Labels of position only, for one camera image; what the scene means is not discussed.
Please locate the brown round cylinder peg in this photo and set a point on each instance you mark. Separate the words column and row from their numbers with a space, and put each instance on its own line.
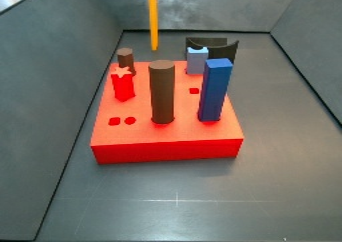
column 162, row 87

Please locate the dark blue square peg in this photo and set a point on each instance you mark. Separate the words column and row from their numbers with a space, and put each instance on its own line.
column 214, row 88

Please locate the yellow square-circle peg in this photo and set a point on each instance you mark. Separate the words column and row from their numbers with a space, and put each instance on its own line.
column 153, row 11

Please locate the light blue notched peg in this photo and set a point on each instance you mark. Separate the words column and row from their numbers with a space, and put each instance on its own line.
column 197, row 57

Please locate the red star peg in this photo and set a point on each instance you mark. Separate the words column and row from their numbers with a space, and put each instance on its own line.
column 122, row 80

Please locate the red peg board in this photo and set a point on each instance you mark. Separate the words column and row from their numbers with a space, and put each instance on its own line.
column 127, row 137

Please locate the brown hexagonal peg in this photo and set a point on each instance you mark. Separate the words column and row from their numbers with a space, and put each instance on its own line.
column 126, row 59

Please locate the black curved bracket stand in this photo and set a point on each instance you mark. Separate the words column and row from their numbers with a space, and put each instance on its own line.
column 220, row 48

